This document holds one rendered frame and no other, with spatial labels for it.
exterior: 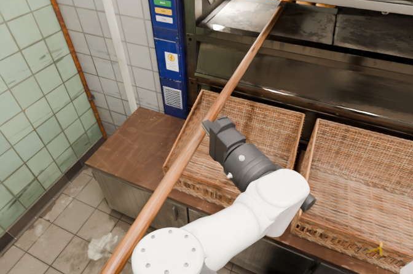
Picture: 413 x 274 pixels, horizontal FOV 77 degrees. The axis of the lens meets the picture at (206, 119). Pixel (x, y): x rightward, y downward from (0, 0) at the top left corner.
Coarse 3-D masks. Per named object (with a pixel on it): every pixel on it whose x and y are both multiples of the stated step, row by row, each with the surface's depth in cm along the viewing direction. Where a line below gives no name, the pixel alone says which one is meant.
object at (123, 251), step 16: (272, 16) 125; (256, 48) 101; (240, 64) 92; (224, 96) 78; (208, 112) 73; (192, 144) 64; (176, 160) 60; (176, 176) 58; (160, 192) 54; (144, 208) 52; (144, 224) 50; (128, 240) 47; (112, 256) 45; (128, 256) 46; (112, 272) 43
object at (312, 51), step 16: (208, 32) 122; (224, 32) 118; (240, 32) 118; (256, 32) 118; (272, 48) 114; (288, 48) 111; (304, 48) 108; (320, 48) 107; (336, 48) 107; (368, 64) 102; (384, 64) 100; (400, 64) 98
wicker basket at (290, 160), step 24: (216, 96) 139; (192, 120) 138; (240, 120) 140; (264, 120) 135; (264, 144) 141; (288, 144) 135; (168, 168) 116; (192, 168) 134; (216, 168) 134; (288, 168) 124; (192, 192) 122; (216, 192) 113; (240, 192) 107
